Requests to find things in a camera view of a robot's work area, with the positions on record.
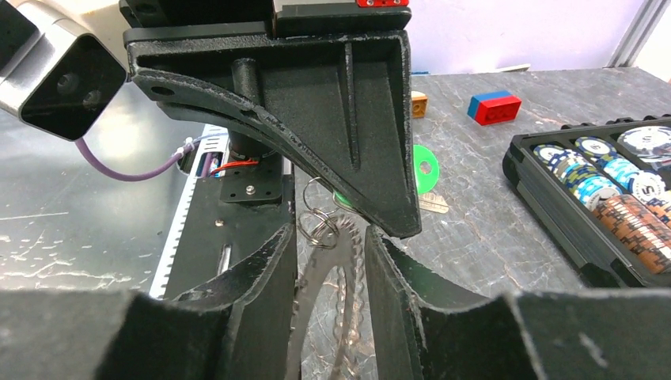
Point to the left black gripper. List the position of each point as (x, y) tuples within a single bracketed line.
[(338, 106)]

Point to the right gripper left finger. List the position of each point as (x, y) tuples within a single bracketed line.
[(234, 326)]

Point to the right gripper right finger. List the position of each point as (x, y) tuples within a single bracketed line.
[(426, 327)]

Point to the green key tag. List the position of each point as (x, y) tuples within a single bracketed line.
[(426, 167)]

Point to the yellow orange brick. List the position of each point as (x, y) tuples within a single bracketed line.
[(419, 104)]

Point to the red blue brick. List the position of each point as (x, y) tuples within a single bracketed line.
[(494, 108)]

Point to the black poker chip case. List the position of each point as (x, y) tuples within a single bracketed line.
[(603, 193)]

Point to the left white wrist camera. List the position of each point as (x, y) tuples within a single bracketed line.
[(56, 76)]

